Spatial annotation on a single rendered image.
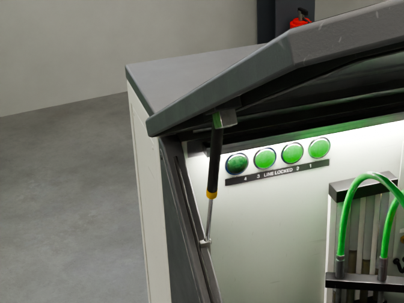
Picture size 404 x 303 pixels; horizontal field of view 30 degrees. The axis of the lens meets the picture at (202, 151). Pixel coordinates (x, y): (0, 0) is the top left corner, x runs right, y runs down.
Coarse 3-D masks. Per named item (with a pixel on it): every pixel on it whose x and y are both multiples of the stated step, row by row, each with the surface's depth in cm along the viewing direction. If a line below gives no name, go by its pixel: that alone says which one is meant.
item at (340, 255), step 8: (360, 176) 142; (368, 176) 139; (376, 176) 136; (384, 176) 135; (352, 184) 146; (384, 184) 133; (392, 184) 132; (352, 192) 148; (392, 192) 131; (400, 192) 130; (344, 200) 151; (400, 200) 129; (344, 208) 152; (344, 216) 153; (344, 224) 154; (344, 232) 156; (344, 240) 157; (336, 256) 160; (344, 256) 159
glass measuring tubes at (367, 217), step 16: (336, 192) 157; (368, 192) 160; (384, 192) 161; (336, 208) 162; (352, 208) 162; (368, 208) 163; (384, 208) 164; (336, 224) 163; (352, 224) 164; (368, 224) 165; (384, 224) 166; (336, 240) 165; (352, 240) 165; (368, 240) 167; (352, 256) 167; (368, 256) 169; (352, 272) 169; (368, 272) 171
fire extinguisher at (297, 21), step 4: (300, 8) 502; (300, 12) 502; (304, 12) 497; (300, 16) 503; (296, 20) 505; (300, 20) 504; (304, 20) 503; (308, 20) 504; (292, 24) 505; (296, 24) 503; (300, 24) 502
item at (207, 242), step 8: (216, 136) 113; (216, 144) 114; (216, 152) 116; (216, 160) 117; (216, 168) 119; (208, 176) 122; (216, 176) 121; (208, 184) 123; (216, 184) 123; (208, 192) 125; (216, 192) 125; (208, 208) 130; (208, 216) 132; (208, 224) 134; (208, 232) 136; (200, 240) 139; (208, 240) 138
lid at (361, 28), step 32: (288, 32) 69; (320, 32) 67; (352, 32) 65; (384, 32) 64; (256, 64) 78; (288, 64) 70; (320, 64) 79; (352, 64) 74; (384, 64) 101; (192, 96) 106; (224, 96) 91; (256, 96) 101; (288, 96) 127; (320, 96) 134; (352, 96) 135; (160, 128) 133; (192, 128) 140; (224, 128) 149
